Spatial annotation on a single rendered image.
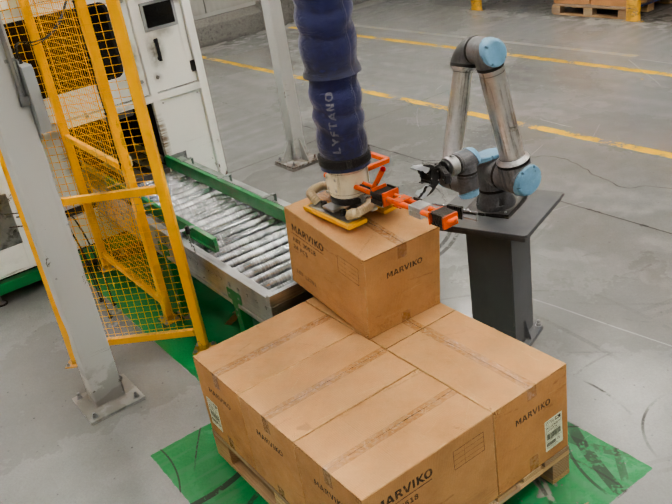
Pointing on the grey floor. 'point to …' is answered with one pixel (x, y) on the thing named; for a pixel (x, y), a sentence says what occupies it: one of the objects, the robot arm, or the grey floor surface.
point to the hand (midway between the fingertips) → (414, 185)
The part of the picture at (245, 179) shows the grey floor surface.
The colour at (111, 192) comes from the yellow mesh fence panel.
